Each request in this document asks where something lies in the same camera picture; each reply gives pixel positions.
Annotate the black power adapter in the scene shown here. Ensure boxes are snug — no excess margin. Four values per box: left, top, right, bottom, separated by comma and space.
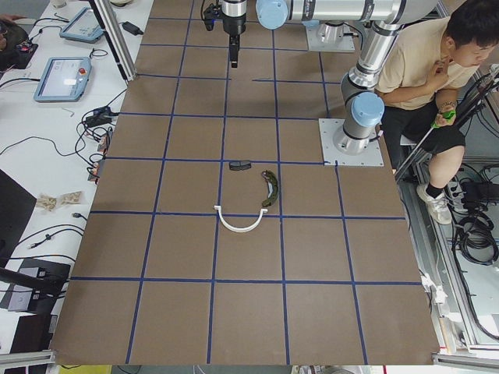
83, 111, 112, 128
122, 21, 143, 36

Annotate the blue teach pendant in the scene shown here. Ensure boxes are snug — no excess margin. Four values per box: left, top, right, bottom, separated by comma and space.
34, 57, 92, 103
59, 7, 103, 44

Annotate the person in beige shirt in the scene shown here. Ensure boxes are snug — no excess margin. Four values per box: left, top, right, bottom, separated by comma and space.
376, 1, 498, 225

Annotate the white curved plastic part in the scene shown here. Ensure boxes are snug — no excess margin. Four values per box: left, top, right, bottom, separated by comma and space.
213, 205, 268, 234

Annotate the aluminium frame post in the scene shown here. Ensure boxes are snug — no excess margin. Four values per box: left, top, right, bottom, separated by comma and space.
89, 0, 136, 82

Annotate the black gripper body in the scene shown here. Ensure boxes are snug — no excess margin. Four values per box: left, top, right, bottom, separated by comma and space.
221, 0, 246, 36

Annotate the olive brake shoe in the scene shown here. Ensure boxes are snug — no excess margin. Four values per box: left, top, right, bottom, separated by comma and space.
261, 170, 279, 208

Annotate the black brake pad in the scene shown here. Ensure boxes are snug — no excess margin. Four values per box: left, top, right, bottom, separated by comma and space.
228, 160, 252, 171

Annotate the green handled tool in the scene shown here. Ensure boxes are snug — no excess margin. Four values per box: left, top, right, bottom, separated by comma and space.
430, 110, 456, 129

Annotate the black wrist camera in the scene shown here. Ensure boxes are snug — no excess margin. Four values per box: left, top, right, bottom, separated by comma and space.
201, 3, 220, 31

